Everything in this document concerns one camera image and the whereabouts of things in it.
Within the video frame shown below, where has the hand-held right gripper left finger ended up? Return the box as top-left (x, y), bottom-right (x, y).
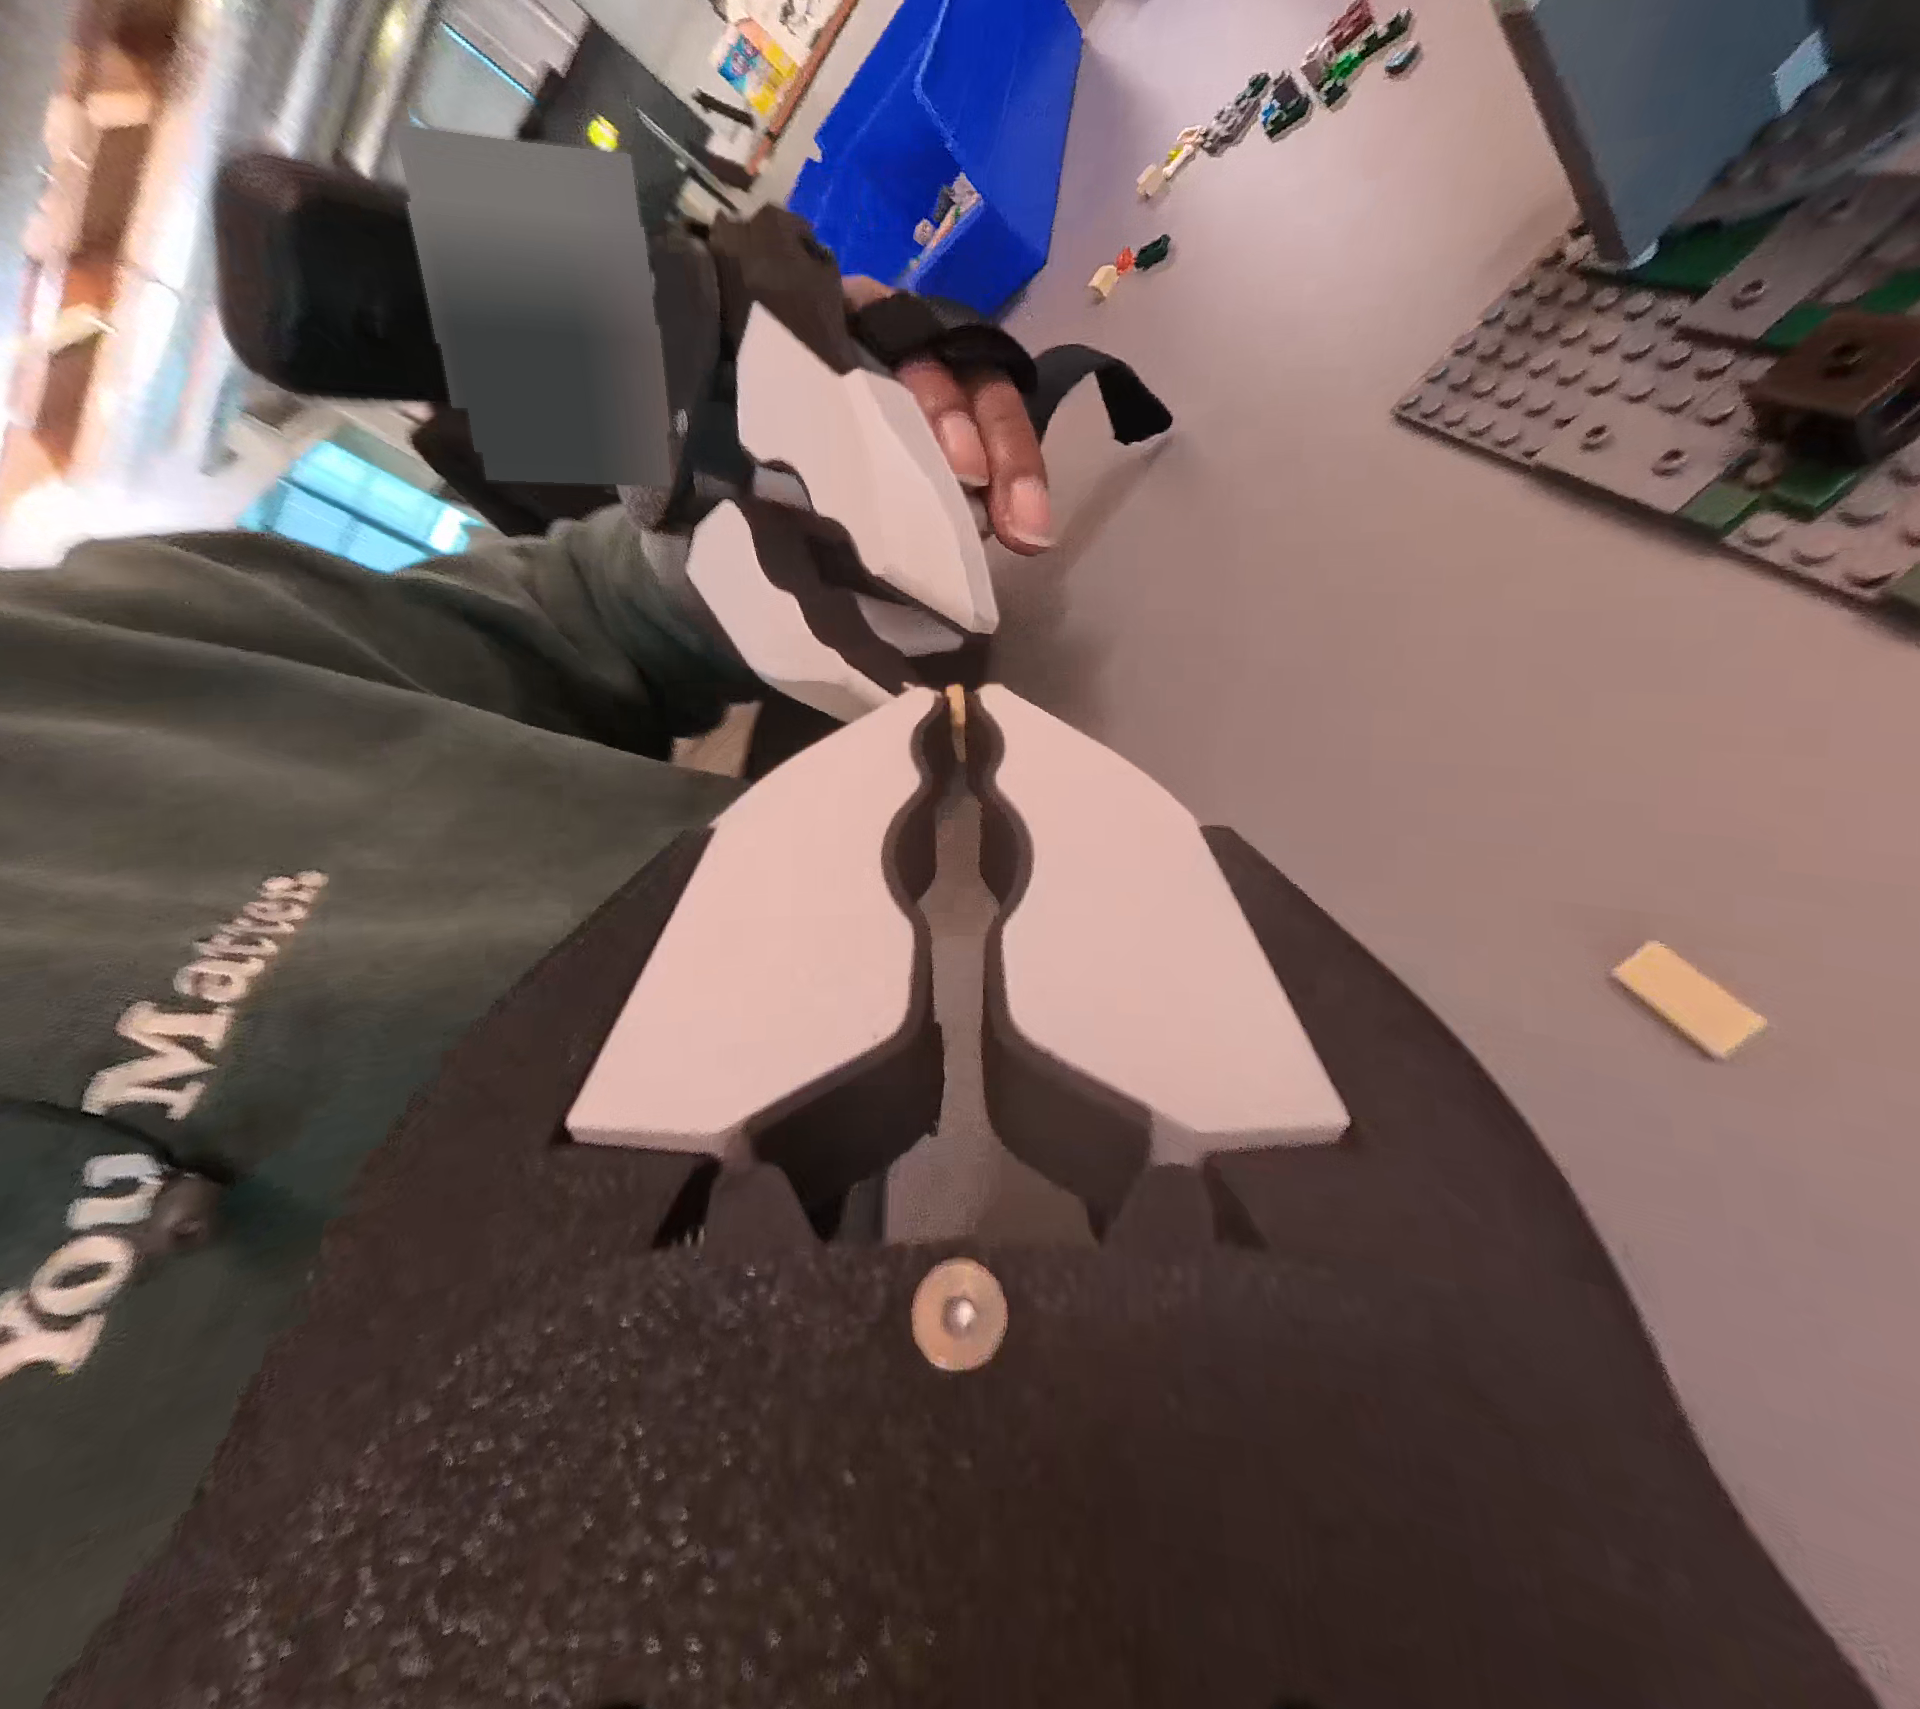
top-left (564, 685), bottom-right (964, 1163)

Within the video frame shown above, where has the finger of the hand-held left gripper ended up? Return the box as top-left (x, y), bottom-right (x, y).
top-left (685, 498), bottom-right (921, 721)
top-left (732, 303), bottom-right (1003, 662)

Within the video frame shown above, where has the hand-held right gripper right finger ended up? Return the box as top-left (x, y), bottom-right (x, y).
top-left (964, 681), bottom-right (1354, 1165)

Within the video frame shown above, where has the blue plastic bin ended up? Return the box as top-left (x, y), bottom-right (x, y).
top-left (788, 0), bottom-right (1085, 318)

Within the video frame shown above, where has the grey brick building model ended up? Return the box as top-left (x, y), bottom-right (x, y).
top-left (1394, 0), bottom-right (1920, 612)

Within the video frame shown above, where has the dark brown brick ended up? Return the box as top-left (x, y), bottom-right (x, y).
top-left (1749, 312), bottom-right (1920, 463)

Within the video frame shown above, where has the person's left forearm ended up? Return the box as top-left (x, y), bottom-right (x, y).
top-left (301, 504), bottom-right (767, 766)

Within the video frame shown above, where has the grey desk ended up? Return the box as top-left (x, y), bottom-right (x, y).
top-left (675, 0), bottom-right (1920, 1709)

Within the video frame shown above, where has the person's left hand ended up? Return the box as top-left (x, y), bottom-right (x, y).
top-left (843, 272), bottom-right (1054, 558)

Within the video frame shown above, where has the colourful printed box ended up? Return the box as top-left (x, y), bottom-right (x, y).
top-left (716, 27), bottom-right (800, 113)

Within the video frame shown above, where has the person's green sweatshirt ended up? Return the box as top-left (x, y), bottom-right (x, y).
top-left (0, 530), bottom-right (738, 1709)

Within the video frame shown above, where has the tan flat tile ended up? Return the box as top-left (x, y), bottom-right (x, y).
top-left (1613, 941), bottom-right (1771, 1060)

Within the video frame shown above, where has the scatter of small loose bricks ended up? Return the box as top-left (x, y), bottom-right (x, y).
top-left (1139, 0), bottom-right (1418, 199)

